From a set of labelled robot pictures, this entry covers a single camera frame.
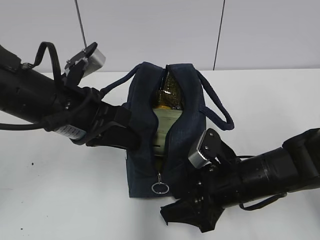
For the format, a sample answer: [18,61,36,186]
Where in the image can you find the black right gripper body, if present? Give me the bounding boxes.
[174,159,243,210]

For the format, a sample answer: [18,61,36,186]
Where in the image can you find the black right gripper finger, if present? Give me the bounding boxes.
[160,197,225,227]

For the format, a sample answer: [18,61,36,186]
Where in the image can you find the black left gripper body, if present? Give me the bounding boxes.
[62,86,133,147]

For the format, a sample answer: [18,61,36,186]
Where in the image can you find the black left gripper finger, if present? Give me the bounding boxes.
[86,125,141,151]
[97,105,131,133]

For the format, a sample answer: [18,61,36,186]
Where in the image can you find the yellow squash toy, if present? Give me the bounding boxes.
[158,105,171,110]

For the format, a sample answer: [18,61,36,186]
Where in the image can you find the dark blue lunch bag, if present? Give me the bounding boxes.
[101,62,235,198]

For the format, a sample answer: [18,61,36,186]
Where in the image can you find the green lid glass food container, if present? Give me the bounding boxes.
[153,108,183,156]

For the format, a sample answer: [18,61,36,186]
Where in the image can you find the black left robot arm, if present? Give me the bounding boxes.
[0,41,141,151]

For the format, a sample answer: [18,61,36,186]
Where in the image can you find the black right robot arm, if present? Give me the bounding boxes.
[160,128,320,233]

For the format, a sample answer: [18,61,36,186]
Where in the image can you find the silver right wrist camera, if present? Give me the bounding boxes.
[188,128,237,169]

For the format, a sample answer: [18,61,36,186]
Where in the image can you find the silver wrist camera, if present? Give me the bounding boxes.
[64,42,106,79]
[188,128,237,169]

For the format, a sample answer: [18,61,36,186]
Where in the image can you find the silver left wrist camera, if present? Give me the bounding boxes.
[64,42,106,79]

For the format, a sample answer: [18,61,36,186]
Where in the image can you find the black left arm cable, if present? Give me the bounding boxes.
[0,41,101,132]

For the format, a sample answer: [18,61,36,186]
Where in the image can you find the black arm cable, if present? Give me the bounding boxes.
[234,154,288,211]
[0,41,101,132]

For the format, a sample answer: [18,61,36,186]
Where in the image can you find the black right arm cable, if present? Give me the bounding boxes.
[234,154,288,211]

